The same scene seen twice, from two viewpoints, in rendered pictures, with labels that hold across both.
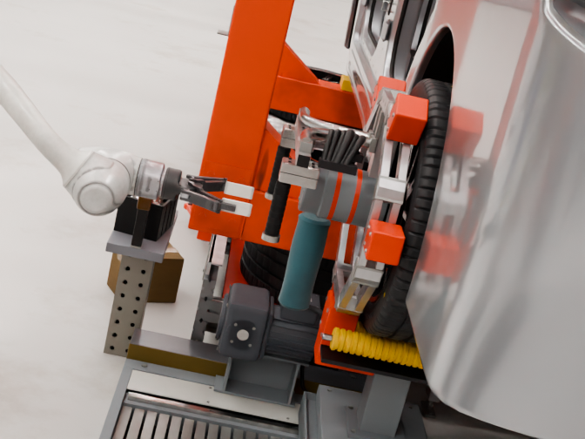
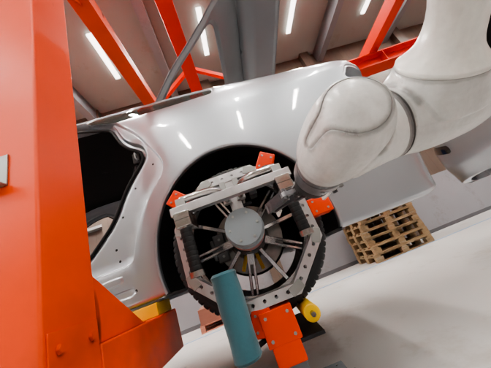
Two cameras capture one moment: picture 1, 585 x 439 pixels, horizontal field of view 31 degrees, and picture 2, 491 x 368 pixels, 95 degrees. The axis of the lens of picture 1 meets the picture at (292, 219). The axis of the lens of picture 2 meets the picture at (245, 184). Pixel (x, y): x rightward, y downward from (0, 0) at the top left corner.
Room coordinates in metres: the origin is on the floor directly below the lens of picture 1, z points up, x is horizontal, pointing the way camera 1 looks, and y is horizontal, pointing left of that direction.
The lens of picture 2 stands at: (2.51, 0.74, 0.71)
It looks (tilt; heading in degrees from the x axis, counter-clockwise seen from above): 20 degrees up; 271
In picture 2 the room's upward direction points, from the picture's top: 21 degrees counter-clockwise
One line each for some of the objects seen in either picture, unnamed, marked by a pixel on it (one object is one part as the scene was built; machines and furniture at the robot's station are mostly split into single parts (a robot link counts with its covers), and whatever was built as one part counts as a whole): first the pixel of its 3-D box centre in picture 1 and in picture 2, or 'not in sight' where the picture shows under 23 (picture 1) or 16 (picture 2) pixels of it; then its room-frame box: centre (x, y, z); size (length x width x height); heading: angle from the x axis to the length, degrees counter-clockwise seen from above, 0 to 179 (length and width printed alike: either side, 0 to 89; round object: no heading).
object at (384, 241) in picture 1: (383, 242); (318, 207); (2.27, -0.21, 0.85); 0.09 x 0.08 x 0.07; 4
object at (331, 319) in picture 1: (350, 333); (281, 330); (2.59, -0.22, 0.48); 0.16 x 0.12 x 0.17; 94
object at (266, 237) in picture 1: (277, 209); (296, 210); (2.40, 0.04, 0.83); 0.04 x 0.04 x 0.16
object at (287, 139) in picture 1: (298, 138); (185, 220); (2.74, 0.04, 0.93); 0.09 x 0.05 x 0.05; 94
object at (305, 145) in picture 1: (342, 131); (253, 174); (2.48, -0.07, 1.03); 0.19 x 0.18 x 0.11; 94
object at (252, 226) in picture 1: (336, 197); (126, 325); (3.09, -0.11, 0.69); 0.52 x 0.17 x 0.35; 94
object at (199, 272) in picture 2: (279, 171); (191, 250); (2.74, 0.07, 0.83); 0.04 x 0.04 x 0.16
